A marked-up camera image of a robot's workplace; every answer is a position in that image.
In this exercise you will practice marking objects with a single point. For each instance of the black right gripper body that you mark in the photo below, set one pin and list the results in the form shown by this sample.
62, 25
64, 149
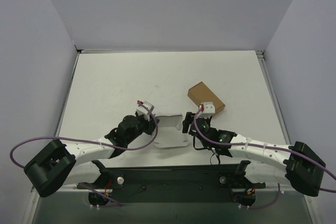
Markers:
187, 122

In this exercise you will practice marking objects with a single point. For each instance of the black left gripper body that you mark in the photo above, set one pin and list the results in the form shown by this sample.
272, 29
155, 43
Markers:
151, 125

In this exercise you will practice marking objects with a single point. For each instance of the white paper box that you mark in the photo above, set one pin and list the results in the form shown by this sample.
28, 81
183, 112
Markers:
170, 131

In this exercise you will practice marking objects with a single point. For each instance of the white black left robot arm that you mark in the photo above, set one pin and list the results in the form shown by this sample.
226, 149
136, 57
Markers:
50, 168

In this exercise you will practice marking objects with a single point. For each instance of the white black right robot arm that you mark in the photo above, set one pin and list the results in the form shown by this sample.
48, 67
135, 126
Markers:
296, 165

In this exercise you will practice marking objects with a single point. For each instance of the brown folded cardboard box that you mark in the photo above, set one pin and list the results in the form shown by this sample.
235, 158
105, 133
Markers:
202, 93

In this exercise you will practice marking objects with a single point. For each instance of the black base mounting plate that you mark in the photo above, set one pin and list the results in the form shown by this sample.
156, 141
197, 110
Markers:
175, 184

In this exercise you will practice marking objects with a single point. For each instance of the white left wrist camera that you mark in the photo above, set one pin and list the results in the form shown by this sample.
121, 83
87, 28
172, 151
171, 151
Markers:
144, 109

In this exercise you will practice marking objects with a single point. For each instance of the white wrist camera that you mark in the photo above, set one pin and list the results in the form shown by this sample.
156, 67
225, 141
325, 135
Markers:
207, 110
144, 109

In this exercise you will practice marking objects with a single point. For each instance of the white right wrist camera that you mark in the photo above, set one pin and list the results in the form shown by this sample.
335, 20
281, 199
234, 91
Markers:
207, 110

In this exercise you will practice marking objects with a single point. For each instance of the aluminium table frame rail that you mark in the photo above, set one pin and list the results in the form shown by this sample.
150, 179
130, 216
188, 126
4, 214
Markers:
262, 62

